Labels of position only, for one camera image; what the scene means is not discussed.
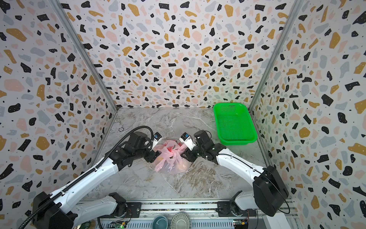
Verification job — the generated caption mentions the pink plastic bag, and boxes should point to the pink plastic bag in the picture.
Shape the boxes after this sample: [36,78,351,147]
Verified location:
[152,140,191,174]

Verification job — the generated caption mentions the green plastic basket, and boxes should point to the green plastic basket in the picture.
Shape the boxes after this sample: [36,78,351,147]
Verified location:
[213,103,257,146]

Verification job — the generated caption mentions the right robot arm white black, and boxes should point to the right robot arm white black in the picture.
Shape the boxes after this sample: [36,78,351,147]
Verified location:
[180,130,289,217]

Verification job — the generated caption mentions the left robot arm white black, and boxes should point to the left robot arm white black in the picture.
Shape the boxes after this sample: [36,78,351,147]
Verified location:
[26,128,162,229]

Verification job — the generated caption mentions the teal ceramic bowl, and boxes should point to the teal ceramic bowl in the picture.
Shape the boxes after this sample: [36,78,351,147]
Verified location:
[151,215,169,229]

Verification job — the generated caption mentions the grey ribbed plate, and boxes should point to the grey ribbed plate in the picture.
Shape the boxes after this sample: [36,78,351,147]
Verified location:
[171,213,190,229]

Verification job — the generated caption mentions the small circuit board left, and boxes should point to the small circuit board left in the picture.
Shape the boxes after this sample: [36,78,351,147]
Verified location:
[107,221,128,229]

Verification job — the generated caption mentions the small circuit board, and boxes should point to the small circuit board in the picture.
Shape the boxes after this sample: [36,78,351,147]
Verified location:
[233,219,249,229]
[107,221,128,229]

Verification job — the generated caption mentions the small circuit board right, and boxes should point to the small circuit board right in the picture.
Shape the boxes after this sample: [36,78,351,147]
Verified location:
[233,219,249,229]

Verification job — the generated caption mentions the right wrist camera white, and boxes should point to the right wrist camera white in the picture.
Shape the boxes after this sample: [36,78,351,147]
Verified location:
[179,132,196,151]

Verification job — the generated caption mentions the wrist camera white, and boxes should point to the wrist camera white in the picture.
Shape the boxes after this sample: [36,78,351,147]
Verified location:
[152,132,162,149]
[179,132,196,151]

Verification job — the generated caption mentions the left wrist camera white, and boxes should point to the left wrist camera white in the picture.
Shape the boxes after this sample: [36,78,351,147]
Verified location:
[152,132,162,149]

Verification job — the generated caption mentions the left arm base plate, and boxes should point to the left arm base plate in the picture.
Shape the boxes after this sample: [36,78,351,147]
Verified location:
[112,202,142,219]

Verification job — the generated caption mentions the aluminium mounting rail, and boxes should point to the aluminium mounting rail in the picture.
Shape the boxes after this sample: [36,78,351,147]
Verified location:
[57,198,292,229]

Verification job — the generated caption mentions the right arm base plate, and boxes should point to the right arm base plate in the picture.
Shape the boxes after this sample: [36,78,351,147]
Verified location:
[215,201,257,218]

